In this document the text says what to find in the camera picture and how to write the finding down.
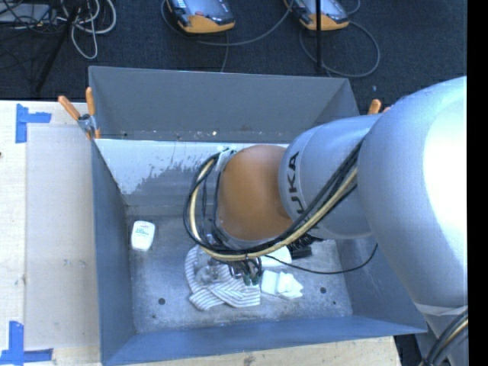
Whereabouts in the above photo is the white foam block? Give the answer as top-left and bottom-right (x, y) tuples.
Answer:
(260, 269), (281, 295)

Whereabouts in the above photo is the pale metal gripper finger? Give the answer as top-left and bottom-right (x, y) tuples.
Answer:
(198, 269), (229, 284)
(194, 248), (219, 271)

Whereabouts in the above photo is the white crumpled foam piece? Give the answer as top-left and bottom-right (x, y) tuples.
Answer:
(275, 271), (305, 300)

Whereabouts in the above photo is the grey metal bin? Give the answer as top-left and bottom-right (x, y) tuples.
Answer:
(87, 66), (429, 366)

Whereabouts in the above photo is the black cylinder on white bracket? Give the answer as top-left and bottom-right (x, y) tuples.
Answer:
(262, 236), (324, 266)

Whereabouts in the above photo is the pale wood flat board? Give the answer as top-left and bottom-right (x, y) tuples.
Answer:
(23, 122), (102, 352)

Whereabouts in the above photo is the beige striped cloth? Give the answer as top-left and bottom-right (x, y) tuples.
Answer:
(184, 244), (262, 312)

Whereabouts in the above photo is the white packet with green print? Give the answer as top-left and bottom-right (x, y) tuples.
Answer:
(130, 220), (156, 252)

